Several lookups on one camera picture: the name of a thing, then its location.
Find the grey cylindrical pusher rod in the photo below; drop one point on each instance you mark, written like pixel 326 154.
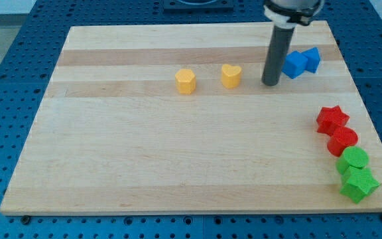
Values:
pixel 277 52

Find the robot wrist flange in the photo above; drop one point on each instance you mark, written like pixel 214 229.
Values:
pixel 287 14

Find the yellow heart block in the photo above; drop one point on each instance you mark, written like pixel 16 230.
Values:
pixel 231 76

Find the yellow hexagon block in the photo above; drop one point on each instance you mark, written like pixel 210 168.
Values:
pixel 185 80

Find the blue cube block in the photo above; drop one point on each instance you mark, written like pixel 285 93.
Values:
pixel 295 64

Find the blue triangle block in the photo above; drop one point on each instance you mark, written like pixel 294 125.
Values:
pixel 313 59

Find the red star block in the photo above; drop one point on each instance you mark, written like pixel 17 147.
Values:
pixel 329 119

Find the red cylinder block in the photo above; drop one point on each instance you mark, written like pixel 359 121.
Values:
pixel 341 138

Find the wooden board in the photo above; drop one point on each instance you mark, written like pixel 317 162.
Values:
pixel 113 136

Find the green cylinder block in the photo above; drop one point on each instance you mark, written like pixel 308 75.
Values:
pixel 352 156

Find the green star block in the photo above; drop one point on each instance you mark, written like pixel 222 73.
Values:
pixel 358 183

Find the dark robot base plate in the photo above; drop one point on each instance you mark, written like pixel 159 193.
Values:
pixel 196 5

